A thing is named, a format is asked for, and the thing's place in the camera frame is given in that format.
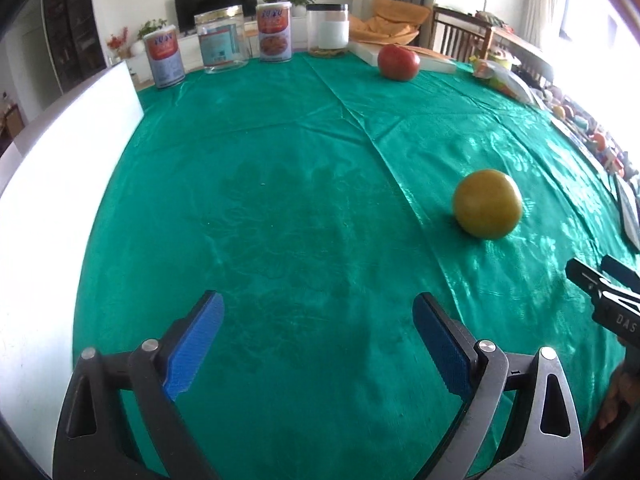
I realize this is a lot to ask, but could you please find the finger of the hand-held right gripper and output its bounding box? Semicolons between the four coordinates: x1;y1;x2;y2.
601;254;640;285
566;258;640;306

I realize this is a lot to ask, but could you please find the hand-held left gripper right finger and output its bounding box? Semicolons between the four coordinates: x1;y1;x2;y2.
412;292;586;480

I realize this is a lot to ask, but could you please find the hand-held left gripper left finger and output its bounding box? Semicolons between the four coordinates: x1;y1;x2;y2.
52;290;226;480

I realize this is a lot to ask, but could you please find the yellow-green orange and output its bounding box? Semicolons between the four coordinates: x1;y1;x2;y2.
452;169;524;239

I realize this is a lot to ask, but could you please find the green patterned tablecloth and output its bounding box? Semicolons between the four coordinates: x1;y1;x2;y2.
74;50;640;478

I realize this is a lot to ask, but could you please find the white board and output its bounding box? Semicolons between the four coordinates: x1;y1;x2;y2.
0;62;146;431

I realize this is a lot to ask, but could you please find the printed white plastic bag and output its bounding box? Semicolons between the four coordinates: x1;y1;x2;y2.
470;55;538;106

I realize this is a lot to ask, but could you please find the wooden chair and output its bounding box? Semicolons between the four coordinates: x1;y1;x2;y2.
432;5;556;81

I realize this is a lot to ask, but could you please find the red apple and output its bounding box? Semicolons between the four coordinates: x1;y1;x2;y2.
377;44;421;82

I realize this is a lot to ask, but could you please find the printed food can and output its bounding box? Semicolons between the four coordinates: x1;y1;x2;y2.
256;2;293;64
143;25;186;89

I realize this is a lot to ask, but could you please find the clear jar gold lid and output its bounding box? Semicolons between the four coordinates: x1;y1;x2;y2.
194;5;250;75

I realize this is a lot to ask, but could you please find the red flower plant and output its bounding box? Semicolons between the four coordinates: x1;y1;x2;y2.
107;27;130;58

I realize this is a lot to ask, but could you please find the orange lounge chair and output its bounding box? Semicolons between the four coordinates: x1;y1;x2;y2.
347;0;431;48

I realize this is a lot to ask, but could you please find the leafy potted plant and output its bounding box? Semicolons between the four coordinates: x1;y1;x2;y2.
137;19;168;41

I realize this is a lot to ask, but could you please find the clear jar white label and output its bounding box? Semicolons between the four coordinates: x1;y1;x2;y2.
306;4;350;59

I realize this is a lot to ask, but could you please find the dark wooden cabinet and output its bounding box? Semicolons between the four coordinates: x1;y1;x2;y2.
42;0;98;92

